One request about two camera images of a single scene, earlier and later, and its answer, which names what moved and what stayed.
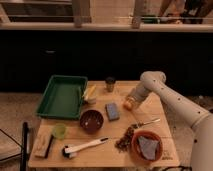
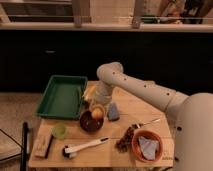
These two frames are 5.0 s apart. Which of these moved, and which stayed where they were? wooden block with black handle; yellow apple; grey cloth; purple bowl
Moved: yellow apple
Stayed: grey cloth; wooden block with black handle; purple bowl
